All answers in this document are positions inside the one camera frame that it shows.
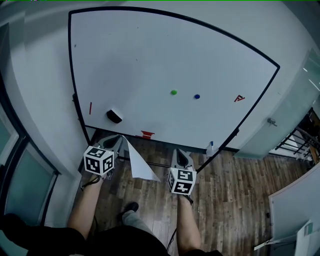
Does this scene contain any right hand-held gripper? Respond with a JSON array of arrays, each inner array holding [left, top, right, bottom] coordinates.
[[166, 148, 197, 196]]

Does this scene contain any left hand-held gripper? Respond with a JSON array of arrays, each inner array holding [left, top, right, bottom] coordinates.
[[83, 134, 124, 180]]

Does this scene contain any white paper sheet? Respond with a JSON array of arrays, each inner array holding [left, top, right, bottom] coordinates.
[[119, 134, 162, 183]]

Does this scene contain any black-framed whiteboard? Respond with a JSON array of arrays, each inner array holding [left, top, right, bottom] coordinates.
[[67, 6, 281, 173]]

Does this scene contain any person's right forearm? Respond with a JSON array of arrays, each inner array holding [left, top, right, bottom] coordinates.
[[176, 194, 202, 252]]

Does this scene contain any person's left forearm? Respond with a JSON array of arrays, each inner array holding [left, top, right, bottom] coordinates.
[[67, 174, 106, 240]]

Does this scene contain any black whiteboard eraser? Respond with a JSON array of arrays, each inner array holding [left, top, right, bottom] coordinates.
[[106, 107, 124, 124]]

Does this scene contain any clear spray bottle blue cap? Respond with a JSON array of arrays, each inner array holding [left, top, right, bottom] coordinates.
[[206, 140, 216, 158]]

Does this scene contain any person's black shoe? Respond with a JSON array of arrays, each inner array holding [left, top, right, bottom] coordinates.
[[117, 201, 140, 218]]

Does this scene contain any person's grey trouser leg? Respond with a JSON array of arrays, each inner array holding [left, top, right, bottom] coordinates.
[[121, 209, 161, 241]]

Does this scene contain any black-framed window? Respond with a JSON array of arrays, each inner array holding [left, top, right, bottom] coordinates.
[[0, 72, 61, 227]]

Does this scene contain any person's black clothing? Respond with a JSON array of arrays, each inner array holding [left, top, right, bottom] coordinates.
[[24, 224, 223, 256]]

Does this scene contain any white power strip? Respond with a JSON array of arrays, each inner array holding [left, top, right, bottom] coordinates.
[[253, 239, 273, 251]]

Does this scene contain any black metal railing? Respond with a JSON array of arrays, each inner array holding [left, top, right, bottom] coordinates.
[[268, 107, 320, 166]]

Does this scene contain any white device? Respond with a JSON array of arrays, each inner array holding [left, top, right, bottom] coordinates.
[[296, 219, 320, 256]]

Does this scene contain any black left wrist strap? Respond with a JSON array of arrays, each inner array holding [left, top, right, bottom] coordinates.
[[80, 174, 111, 192]]

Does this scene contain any white wall panel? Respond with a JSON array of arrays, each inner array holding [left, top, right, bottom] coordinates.
[[268, 162, 320, 245]]

